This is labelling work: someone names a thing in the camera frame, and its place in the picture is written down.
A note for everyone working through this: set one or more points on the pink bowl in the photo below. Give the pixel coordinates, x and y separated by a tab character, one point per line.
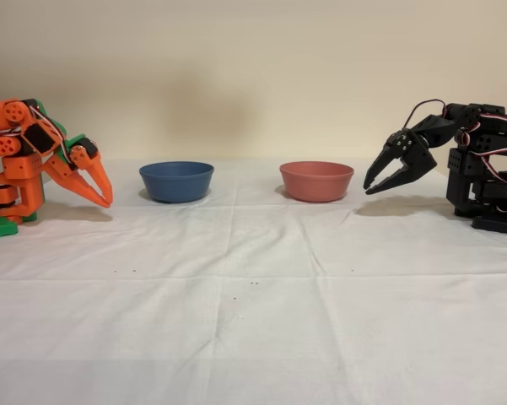
316	183

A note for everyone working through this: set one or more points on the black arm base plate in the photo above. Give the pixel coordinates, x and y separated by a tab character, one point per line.
497	223

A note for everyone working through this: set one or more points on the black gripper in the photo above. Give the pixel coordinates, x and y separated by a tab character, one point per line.
413	155

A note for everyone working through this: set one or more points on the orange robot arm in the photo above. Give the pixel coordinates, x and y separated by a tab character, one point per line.
21	169

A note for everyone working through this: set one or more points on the white tablecloth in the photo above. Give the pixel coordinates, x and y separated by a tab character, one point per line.
253	337

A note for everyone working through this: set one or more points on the blue bowl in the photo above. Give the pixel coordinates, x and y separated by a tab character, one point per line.
176	183

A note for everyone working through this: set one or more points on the orange green gripper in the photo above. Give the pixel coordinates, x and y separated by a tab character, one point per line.
81	162

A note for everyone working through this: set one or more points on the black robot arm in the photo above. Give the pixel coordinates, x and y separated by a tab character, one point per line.
485	141

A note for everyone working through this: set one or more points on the green arm base plate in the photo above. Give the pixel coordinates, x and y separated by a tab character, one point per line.
0	230

